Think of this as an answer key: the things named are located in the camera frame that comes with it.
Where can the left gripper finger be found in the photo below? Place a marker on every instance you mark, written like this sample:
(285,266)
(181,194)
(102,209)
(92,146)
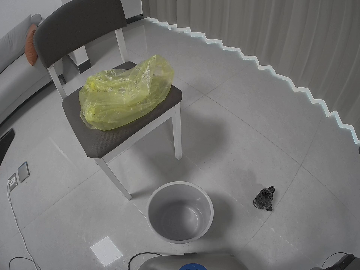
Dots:
(6,143)

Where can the black plastic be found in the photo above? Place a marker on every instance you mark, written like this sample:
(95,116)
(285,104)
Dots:
(263,200)

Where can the yellow plastic bag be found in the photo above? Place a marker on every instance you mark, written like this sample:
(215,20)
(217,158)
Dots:
(126,94)

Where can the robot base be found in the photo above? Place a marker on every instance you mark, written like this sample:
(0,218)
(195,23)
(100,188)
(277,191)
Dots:
(163,263)

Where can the white trash bin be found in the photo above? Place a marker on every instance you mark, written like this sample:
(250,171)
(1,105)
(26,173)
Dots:
(180,207)

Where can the grey sofa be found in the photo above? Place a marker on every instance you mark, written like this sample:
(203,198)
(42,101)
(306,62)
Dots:
(17,74)

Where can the orange cushion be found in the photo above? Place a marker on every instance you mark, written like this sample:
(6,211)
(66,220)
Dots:
(30,46)

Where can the grey white chair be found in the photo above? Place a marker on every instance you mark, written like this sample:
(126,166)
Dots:
(81,18)

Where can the white curtain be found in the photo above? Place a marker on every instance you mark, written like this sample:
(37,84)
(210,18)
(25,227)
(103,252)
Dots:
(253,10)

